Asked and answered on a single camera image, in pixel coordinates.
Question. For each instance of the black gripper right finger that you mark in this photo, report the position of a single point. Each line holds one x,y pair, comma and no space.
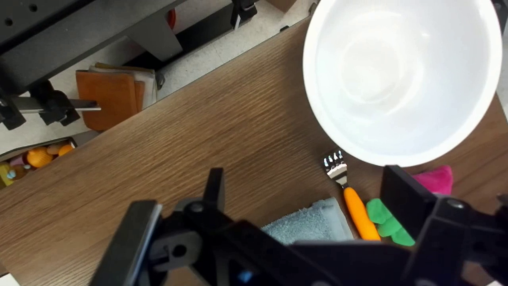
407,207

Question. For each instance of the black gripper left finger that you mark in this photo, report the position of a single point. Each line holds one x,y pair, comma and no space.
129,244

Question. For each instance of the green toy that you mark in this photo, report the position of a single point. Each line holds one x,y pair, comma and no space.
389,223

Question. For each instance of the pink toy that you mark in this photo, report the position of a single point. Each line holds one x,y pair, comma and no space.
437,180

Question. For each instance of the teal folded cloth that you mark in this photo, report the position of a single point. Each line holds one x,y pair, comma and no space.
311,225

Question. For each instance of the toy fruits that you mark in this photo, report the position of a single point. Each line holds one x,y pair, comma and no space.
40,158

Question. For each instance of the white plastic bowl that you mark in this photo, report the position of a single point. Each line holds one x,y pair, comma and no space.
402,80

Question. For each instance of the black orange bar clamp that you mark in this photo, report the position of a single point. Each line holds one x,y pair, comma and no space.
52,105

